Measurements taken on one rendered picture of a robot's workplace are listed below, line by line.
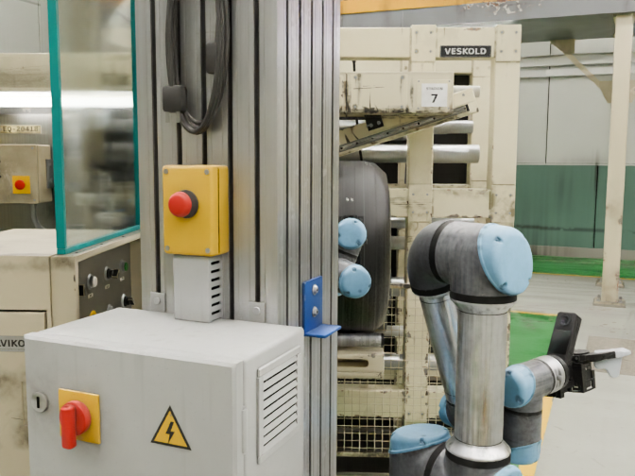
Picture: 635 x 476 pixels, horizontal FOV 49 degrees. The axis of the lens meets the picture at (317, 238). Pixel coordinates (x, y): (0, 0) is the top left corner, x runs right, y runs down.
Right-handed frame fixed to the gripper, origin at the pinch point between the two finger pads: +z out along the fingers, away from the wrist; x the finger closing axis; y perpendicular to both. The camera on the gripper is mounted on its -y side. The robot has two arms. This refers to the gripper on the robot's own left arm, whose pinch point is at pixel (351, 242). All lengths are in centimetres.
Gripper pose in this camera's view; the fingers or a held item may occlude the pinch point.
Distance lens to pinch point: 203.6
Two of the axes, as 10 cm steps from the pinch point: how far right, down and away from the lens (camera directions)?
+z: 0.5, 0.0, 10.0
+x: -10.0, 0.0, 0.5
